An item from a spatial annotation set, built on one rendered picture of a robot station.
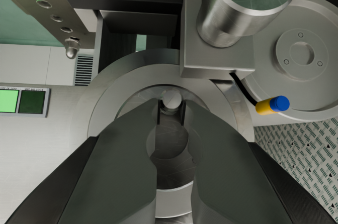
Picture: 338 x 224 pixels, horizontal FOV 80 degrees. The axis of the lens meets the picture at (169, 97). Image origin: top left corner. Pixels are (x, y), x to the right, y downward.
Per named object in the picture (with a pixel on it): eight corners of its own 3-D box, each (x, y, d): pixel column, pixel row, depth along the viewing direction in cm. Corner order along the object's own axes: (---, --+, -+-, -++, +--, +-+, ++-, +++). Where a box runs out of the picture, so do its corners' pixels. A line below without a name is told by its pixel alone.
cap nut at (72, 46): (77, 38, 49) (75, 56, 48) (83, 45, 52) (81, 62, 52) (62, 38, 49) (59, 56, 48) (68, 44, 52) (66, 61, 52)
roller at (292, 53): (359, -4, 19) (379, 124, 17) (245, 74, 44) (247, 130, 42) (234, -13, 19) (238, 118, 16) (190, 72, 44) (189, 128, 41)
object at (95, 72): (114, -99, 20) (96, 79, 17) (137, 24, 44) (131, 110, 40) (109, -99, 20) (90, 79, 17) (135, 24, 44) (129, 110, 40)
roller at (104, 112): (236, 65, 17) (242, 218, 15) (188, 107, 42) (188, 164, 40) (93, 60, 16) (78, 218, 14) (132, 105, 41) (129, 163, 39)
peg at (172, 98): (166, 83, 12) (188, 94, 12) (165, 92, 15) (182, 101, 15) (155, 104, 12) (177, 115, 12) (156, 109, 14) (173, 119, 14)
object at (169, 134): (99, 184, 13) (121, 75, 15) (107, 178, 15) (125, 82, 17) (212, 200, 14) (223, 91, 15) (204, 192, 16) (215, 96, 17)
